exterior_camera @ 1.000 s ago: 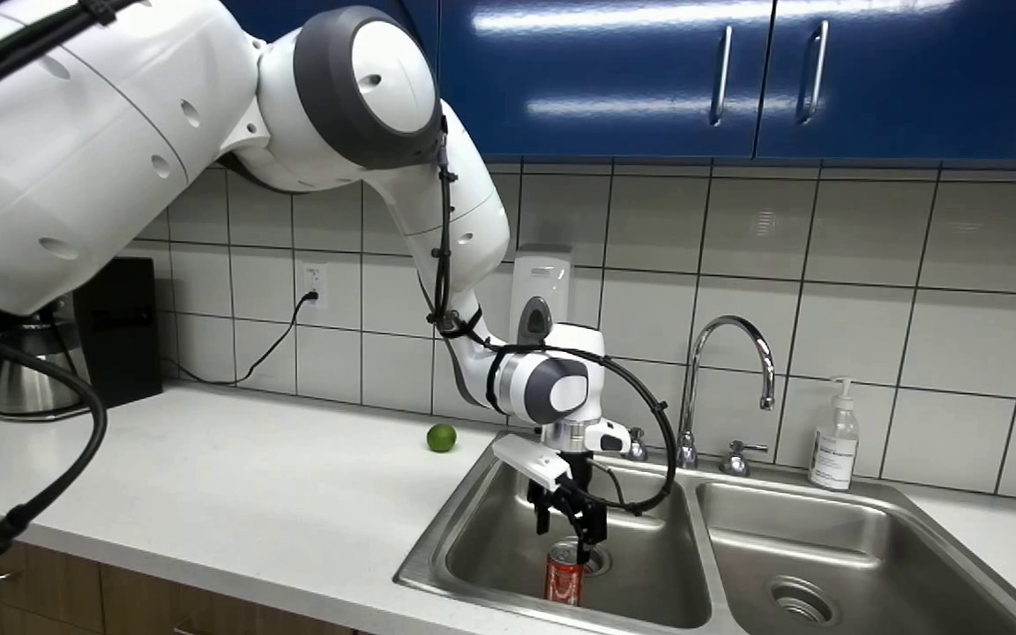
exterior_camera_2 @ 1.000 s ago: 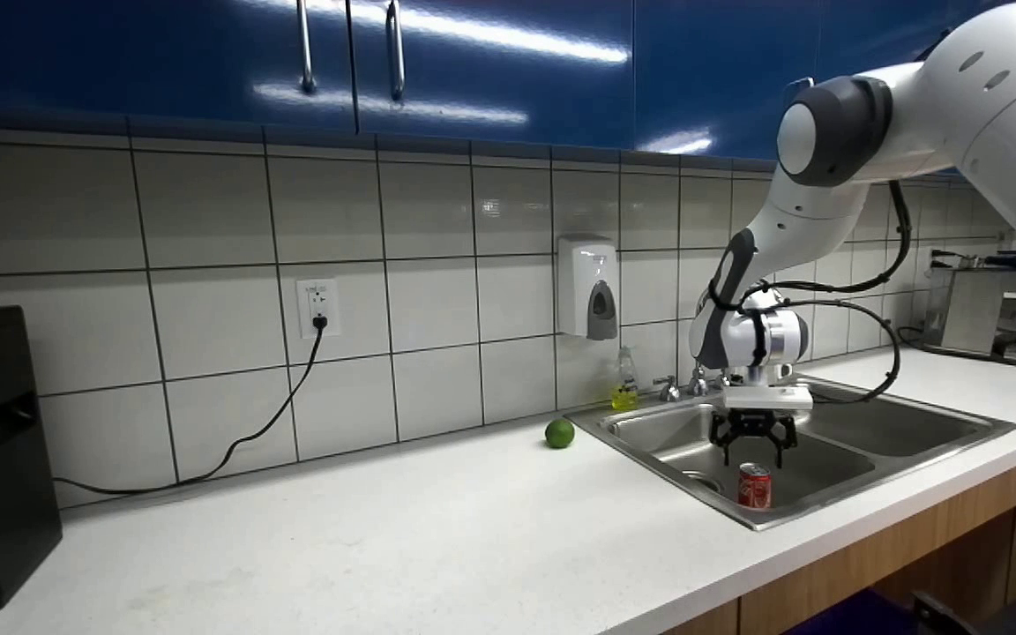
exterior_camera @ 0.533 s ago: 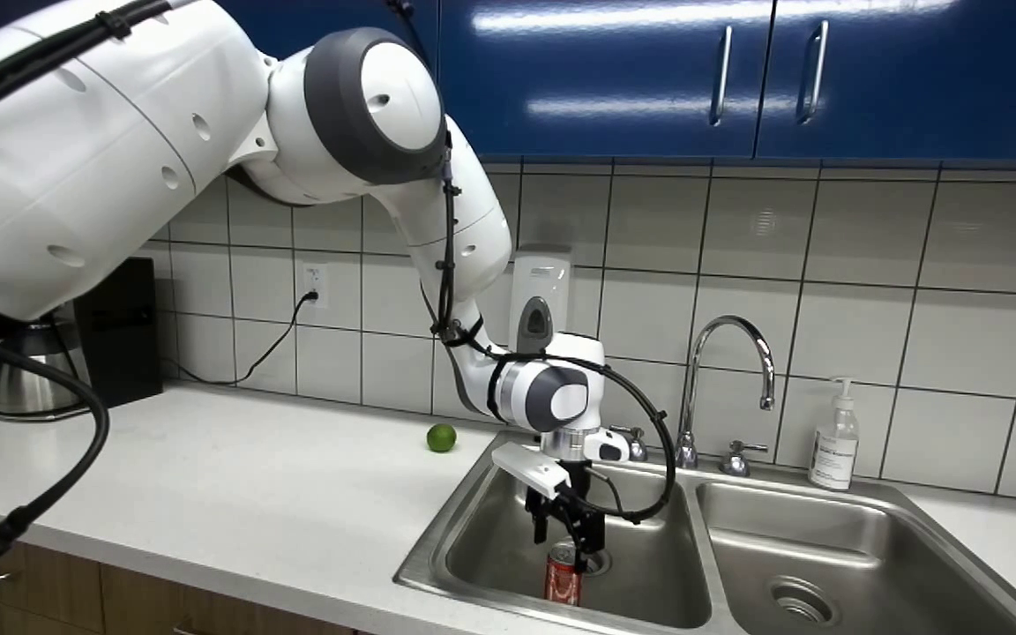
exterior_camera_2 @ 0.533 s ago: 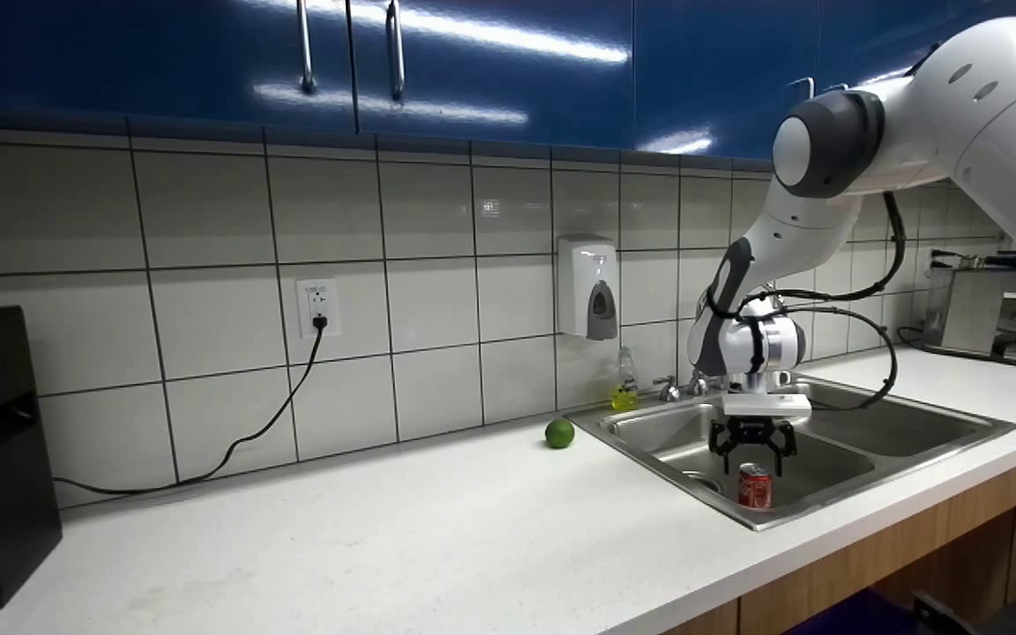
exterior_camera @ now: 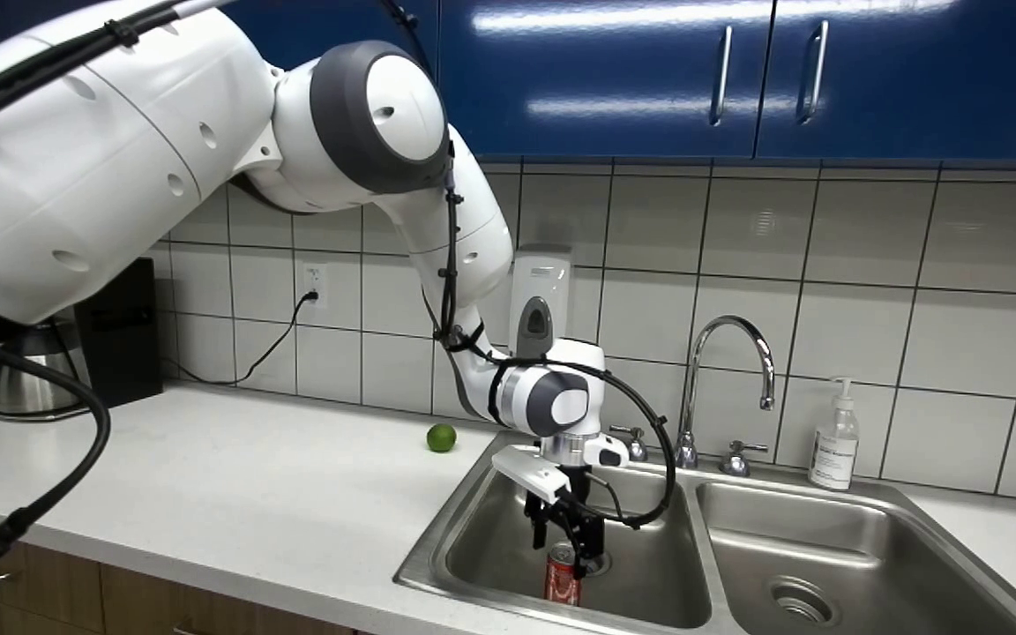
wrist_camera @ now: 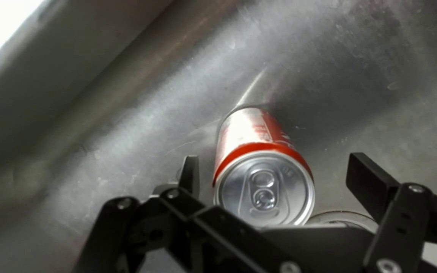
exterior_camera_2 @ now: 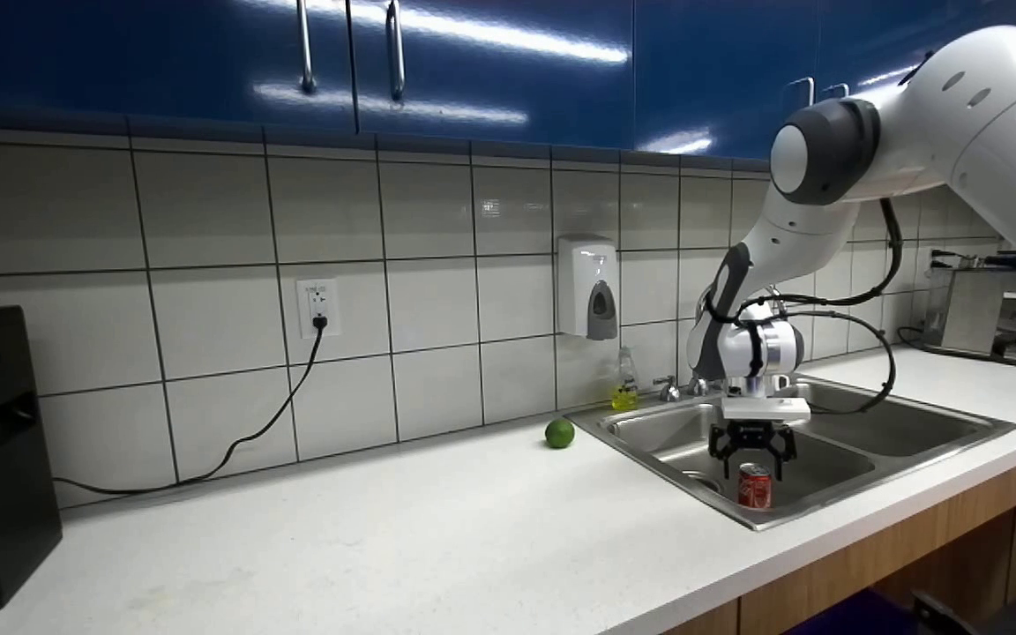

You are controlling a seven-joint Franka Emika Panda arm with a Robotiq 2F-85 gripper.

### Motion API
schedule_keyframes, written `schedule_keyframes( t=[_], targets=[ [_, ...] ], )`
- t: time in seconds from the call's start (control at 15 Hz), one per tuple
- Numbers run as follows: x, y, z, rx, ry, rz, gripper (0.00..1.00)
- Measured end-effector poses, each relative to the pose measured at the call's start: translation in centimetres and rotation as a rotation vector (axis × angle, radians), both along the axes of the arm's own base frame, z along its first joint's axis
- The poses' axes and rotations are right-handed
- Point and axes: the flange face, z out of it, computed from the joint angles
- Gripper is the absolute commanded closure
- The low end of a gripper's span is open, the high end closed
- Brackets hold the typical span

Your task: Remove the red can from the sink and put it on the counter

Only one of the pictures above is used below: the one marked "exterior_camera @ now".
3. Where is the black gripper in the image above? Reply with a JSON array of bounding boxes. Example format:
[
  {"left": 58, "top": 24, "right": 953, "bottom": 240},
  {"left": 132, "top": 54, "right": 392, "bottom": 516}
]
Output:
[{"left": 522, "top": 464, "right": 609, "bottom": 583}]

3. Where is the red soda can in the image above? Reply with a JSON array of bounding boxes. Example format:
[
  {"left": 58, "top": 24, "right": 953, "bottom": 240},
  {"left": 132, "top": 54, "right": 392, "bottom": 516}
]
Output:
[{"left": 544, "top": 551, "right": 591, "bottom": 610}]

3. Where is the stainless steel double sink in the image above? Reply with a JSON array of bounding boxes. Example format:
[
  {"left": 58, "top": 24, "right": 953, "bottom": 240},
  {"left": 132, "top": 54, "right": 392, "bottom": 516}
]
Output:
[{"left": 392, "top": 435, "right": 1016, "bottom": 635}]

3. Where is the metal sink drain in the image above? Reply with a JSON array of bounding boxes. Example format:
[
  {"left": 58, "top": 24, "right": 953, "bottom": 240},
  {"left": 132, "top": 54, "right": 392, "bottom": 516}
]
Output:
[{"left": 765, "top": 576, "right": 841, "bottom": 629}]

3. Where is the green lime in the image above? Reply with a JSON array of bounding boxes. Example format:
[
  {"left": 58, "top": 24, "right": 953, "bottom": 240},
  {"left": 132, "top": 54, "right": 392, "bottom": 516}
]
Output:
[{"left": 424, "top": 418, "right": 462, "bottom": 459}]

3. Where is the chrome gooseneck faucet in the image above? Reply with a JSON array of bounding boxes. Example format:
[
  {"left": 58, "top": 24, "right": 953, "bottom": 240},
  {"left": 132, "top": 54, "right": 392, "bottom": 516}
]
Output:
[{"left": 606, "top": 311, "right": 782, "bottom": 478}]

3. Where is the clear pump soap bottle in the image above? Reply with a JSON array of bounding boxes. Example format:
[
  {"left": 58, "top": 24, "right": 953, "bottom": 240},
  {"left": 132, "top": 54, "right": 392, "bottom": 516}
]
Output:
[{"left": 809, "top": 378, "right": 861, "bottom": 494}]

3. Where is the wooden lower cabinet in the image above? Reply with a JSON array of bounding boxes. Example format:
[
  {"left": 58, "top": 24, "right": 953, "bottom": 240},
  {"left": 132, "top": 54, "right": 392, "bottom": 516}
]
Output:
[{"left": 0, "top": 532, "right": 360, "bottom": 635}]

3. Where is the blue upper cabinet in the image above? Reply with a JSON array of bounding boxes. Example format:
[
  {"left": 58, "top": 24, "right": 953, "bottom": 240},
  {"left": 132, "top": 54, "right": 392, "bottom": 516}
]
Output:
[{"left": 212, "top": 0, "right": 1016, "bottom": 170}]

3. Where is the black box appliance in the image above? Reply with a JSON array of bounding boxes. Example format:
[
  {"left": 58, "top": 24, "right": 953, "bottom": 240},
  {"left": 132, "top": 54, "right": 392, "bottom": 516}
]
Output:
[{"left": 66, "top": 256, "right": 170, "bottom": 408}]

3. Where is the metal countertop appliance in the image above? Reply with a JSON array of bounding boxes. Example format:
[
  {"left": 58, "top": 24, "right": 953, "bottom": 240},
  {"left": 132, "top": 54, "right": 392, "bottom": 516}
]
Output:
[{"left": 0, "top": 316, "right": 94, "bottom": 423}]

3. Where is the white wall soap dispenser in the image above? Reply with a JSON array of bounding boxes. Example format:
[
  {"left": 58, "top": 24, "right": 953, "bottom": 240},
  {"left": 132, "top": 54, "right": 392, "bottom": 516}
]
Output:
[{"left": 505, "top": 247, "right": 574, "bottom": 363}]

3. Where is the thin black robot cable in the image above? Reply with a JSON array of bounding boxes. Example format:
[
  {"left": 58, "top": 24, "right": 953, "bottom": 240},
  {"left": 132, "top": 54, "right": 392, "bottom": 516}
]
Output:
[{"left": 0, "top": 0, "right": 681, "bottom": 532}]

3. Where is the black power cord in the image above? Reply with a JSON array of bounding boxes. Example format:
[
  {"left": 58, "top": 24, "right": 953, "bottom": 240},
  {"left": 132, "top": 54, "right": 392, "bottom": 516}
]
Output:
[{"left": 172, "top": 288, "right": 320, "bottom": 389}]

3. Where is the white wall outlet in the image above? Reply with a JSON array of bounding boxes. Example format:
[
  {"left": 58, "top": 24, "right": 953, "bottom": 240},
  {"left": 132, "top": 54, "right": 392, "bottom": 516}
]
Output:
[{"left": 293, "top": 256, "right": 332, "bottom": 312}]

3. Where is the thick black cable conduit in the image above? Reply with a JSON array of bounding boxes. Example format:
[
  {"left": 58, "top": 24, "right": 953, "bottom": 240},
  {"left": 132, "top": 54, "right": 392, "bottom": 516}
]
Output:
[{"left": 0, "top": 291, "right": 113, "bottom": 635}]

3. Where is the metal cabinet handle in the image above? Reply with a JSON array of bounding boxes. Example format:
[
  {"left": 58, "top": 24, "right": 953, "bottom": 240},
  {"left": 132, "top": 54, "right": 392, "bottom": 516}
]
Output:
[
  {"left": 706, "top": 20, "right": 736, "bottom": 131},
  {"left": 798, "top": 15, "right": 836, "bottom": 131}
]

